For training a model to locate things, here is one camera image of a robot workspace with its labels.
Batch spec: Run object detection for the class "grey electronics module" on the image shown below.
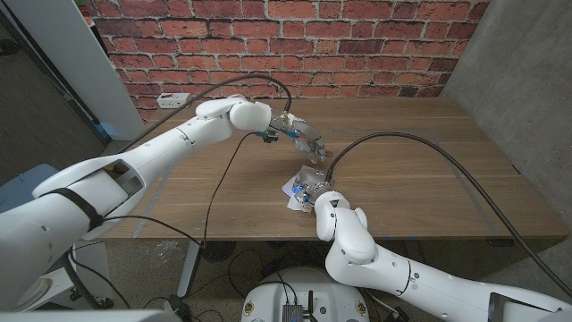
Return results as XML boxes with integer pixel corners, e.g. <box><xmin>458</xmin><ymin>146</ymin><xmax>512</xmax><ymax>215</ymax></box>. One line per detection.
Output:
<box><xmin>281</xmin><ymin>303</ymin><xmax>305</xmax><ymax>322</ymax></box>

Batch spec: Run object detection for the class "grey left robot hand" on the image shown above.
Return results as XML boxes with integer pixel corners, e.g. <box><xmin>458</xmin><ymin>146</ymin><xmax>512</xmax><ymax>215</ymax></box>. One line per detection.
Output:
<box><xmin>273</xmin><ymin>114</ymin><xmax>327</xmax><ymax>165</ymax></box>

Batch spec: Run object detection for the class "white table leg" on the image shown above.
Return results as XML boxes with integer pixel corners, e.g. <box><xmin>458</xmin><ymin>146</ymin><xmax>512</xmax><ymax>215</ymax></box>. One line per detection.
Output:
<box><xmin>176</xmin><ymin>241</ymin><xmax>202</xmax><ymax>299</ymax></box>

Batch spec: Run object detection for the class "red brick print backdrop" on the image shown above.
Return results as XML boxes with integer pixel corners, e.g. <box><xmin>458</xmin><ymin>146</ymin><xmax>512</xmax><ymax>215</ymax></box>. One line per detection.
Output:
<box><xmin>84</xmin><ymin>0</ymin><xmax>491</xmax><ymax>122</ymax></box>

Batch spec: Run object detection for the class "blue chair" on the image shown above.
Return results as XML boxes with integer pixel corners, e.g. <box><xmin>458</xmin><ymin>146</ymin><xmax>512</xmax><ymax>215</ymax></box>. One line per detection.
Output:
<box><xmin>0</xmin><ymin>163</ymin><xmax>46</xmax><ymax>211</ymax></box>

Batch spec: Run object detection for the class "white power strip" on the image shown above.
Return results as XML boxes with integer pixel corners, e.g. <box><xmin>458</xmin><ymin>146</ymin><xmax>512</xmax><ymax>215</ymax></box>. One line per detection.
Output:
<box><xmin>156</xmin><ymin>92</ymin><xmax>191</xmax><ymax>110</ymax></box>

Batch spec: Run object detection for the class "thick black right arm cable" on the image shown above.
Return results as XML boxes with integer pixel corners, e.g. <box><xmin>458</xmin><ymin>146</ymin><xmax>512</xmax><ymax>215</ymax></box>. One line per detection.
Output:
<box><xmin>324</xmin><ymin>131</ymin><xmax>572</xmax><ymax>299</ymax></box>

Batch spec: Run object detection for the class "grey table leg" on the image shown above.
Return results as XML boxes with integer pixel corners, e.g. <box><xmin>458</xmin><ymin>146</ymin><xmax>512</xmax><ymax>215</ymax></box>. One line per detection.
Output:
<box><xmin>404</xmin><ymin>239</ymin><xmax>425</xmax><ymax>268</ymax></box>

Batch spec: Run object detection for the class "white wall panel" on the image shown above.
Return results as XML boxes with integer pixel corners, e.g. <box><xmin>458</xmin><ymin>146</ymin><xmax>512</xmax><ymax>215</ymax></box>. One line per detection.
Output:
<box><xmin>4</xmin><ymin>0</ymin><xmax>145</xmax><ymax>141</ymax></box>

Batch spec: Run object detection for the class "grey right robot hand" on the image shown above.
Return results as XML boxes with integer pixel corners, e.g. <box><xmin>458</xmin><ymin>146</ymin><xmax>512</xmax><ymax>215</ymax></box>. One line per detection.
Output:
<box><xmin>290</xmin><ymin>165</ymin><xmax>334</xmax><ymax>211</ymax></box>

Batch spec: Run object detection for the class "black round floor fan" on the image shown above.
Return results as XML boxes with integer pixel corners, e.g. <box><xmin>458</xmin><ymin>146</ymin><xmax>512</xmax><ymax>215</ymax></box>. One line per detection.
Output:
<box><xmin>199</xmin><ymin>241</ymin><xmax>237</xmax><ymax>263</ymax></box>

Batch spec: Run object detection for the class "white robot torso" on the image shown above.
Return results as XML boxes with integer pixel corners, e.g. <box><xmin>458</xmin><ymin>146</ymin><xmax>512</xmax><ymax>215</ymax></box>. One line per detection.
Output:
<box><xmin>240</xmin><ymin>267</ymin><xmax>371</xmax><ymax>322</ymax></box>

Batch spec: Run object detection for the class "white receipt paper strip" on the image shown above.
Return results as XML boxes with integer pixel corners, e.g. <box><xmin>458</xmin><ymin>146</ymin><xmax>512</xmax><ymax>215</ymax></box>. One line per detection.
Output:
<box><xmin>281</xmin><ymin>172</ymin><xmax>314</xmax><ymax>212</ymax></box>

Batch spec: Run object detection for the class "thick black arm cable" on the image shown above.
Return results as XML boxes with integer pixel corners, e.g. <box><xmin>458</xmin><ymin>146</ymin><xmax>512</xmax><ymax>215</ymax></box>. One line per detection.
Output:
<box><xmin>116</xmin><ymin>73</ymin><xmax>294</xmax><ymax>154</ymax></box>
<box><xmin>324</xmin><ymin>131</ymin><xmax>572</xmax><ymax>299</ymax></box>

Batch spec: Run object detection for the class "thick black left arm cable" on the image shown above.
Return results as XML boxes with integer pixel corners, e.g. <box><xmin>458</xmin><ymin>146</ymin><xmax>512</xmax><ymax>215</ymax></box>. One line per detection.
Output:
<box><xmin>116</xmin><ymin>73</ymin><xmax>294</xmax><ymax>154</ymax></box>

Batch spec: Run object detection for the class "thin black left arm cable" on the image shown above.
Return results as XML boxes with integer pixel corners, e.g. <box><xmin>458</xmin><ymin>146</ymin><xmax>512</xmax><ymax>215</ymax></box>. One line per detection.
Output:
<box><xmin>100</xmin><ymin>131</ymin><xmax>260</xmax><ymax>250</ymax></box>

